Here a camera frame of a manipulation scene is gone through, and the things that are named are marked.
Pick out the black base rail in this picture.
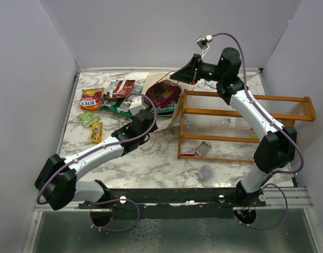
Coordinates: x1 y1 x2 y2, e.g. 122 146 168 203
79 186 265 225

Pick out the aluminium frame rail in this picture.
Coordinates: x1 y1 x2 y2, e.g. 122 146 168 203
33 187 314 212

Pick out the purple snack packet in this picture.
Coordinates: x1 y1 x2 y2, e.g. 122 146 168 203
145 82 182 108

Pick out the wooden tiered rack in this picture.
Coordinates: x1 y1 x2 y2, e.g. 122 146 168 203
178 91 316 163

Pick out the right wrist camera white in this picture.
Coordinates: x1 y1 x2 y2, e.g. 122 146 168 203
196 35 213 59

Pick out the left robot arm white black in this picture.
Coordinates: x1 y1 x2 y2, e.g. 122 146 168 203
34 109 157 210

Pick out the yellow orange snack packet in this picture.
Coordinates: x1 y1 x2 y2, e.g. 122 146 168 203
89 121 102 143

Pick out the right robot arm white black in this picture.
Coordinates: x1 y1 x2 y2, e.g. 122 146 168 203
170 47 297 206

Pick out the grey open small carton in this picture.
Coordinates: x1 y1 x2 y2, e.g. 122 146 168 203
195 141 212 157

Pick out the dark green snack bag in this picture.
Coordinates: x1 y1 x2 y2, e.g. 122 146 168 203
100 81 143 116

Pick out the light green snack packet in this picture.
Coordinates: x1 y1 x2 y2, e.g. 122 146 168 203
78 111 100 128

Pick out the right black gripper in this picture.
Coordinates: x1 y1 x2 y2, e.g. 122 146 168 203
170 54 225 85

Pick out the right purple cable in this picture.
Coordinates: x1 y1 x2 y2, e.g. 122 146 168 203
208 32 305 230

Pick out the red white small box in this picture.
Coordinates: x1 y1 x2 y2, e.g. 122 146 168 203
180 147 196 157

